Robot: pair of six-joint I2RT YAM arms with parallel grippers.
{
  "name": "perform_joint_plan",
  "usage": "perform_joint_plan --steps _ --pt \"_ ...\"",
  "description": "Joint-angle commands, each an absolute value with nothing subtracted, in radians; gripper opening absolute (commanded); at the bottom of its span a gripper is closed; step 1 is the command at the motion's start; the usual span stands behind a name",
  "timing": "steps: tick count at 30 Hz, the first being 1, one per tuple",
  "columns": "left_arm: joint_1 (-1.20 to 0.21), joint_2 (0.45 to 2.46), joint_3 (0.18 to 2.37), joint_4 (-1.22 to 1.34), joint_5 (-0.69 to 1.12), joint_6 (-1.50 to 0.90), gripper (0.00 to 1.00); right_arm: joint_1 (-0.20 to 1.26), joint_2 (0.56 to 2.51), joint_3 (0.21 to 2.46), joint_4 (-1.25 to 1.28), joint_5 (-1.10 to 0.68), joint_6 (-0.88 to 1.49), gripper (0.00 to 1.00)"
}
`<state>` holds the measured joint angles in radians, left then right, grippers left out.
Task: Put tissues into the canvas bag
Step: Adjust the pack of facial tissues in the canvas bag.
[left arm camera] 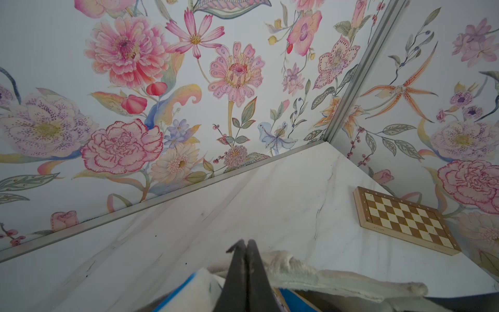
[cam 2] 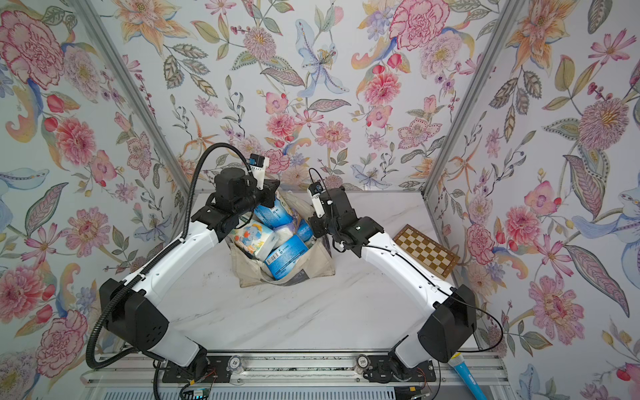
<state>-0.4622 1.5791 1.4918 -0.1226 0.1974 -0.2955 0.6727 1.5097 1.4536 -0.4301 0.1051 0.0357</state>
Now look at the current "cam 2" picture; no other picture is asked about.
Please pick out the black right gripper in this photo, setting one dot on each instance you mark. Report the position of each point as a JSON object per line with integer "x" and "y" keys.
{"x": 317, "y": 223}

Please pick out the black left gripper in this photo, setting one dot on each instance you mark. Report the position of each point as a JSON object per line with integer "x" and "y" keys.
{"x": 269, "y": 192}

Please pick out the blue white floral tissue pack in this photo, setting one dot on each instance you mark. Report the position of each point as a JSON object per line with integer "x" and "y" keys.
{"x": 304, "y": 232}

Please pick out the cream canvas tote bag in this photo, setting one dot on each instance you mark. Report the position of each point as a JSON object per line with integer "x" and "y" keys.
{"x": 316, "y": 263}

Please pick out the colourful tissue pack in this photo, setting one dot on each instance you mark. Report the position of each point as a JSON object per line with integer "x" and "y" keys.
{"x": 256, "y": 239}

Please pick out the purple tissue pack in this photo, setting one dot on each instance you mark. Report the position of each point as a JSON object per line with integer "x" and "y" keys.
{"x": 284, "y": 233}

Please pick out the blue barcode tissue pack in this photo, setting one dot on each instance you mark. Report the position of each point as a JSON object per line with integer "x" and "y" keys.
{"x": 282, "y": 260}

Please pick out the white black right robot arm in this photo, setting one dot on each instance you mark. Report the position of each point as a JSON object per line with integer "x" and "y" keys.
{"x": 450, "y": 314}

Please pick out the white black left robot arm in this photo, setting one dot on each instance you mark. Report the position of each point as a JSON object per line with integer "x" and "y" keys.
{"x": 130, "y": 307}

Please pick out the wooden chess board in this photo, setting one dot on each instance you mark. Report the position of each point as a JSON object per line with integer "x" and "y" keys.
{"x": 430, "y": 254}

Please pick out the blue microphone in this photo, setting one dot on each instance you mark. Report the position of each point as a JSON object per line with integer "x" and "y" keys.
{"x": 458, "y": 364}

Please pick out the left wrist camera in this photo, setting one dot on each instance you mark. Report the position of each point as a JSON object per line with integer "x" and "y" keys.
{"x": 259, "y": 165}

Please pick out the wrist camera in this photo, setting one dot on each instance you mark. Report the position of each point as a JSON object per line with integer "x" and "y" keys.
{"x": 259, "y": 165}
{"x": 315, "y": 190}

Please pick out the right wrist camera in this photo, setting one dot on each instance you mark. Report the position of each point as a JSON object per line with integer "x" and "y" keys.
{"x": 315, "y": 190}

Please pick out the metal base rail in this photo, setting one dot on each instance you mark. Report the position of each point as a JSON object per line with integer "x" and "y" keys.
{"x": 278, "y": 375}

